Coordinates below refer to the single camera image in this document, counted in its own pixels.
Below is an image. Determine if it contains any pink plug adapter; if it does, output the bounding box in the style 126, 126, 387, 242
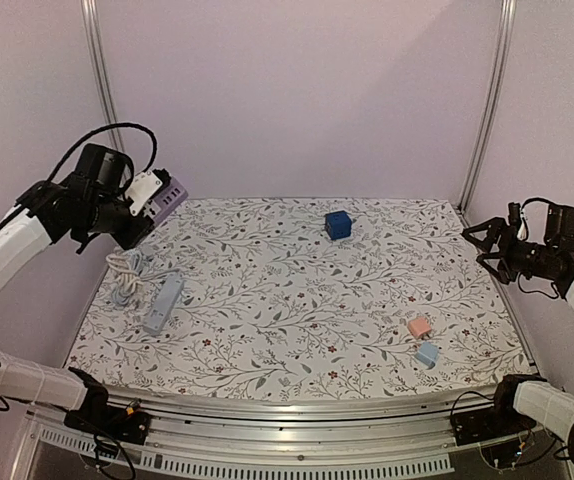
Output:
407, 316, 433, 340

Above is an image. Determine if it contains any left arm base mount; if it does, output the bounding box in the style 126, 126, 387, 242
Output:
64, 391, 152, 445

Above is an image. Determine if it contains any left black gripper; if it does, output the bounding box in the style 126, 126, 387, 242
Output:
84, 191, 155, 249

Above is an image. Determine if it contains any dark blue cube socket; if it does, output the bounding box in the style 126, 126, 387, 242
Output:
325, 211, 352, 241

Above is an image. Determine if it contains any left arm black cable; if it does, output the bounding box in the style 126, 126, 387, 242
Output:
49, 122, 159, 181

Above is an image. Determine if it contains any light blue plug adapter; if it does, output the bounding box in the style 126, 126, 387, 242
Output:
414, 341, 439, 369

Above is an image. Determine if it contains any left aluminium frame post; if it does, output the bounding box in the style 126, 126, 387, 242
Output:
81, 0, 118, 124

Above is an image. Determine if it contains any light blue coiled cord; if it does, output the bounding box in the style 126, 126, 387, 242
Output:
110, 249, 168, 309

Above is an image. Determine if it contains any purple power strip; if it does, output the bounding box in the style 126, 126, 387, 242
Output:
143, 177, 188, 226

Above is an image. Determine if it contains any right aluminium frame post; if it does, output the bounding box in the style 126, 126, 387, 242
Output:
457, 0, 517, 216

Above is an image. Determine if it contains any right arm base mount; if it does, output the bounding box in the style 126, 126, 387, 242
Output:
449, 396, 537, 446

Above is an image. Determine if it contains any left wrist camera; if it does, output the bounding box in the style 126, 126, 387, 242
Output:
125, 169, 170, 218

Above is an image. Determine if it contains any floral patterned table mat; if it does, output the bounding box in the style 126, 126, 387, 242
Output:
67, 199, 532, 402

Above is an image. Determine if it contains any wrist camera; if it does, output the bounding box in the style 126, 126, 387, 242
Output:
508, 202, 529, 241
125, 169, 170, 218

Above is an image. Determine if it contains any aluminium front rail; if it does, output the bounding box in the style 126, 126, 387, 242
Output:
9, 384, 574, 480

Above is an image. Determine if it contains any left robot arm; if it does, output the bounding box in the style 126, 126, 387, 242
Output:
0, 144, 170, 434

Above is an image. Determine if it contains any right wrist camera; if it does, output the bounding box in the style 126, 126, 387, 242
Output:
508, 202, 529, 241

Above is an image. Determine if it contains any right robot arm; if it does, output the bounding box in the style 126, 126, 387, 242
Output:
462, 199, 574, 465

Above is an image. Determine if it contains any light blue power strip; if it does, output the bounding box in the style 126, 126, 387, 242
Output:
143, 272, 185, 336

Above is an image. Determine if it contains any aluminium frame post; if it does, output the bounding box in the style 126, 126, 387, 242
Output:
81, 0, 118, 124
457, 0, 517, 216

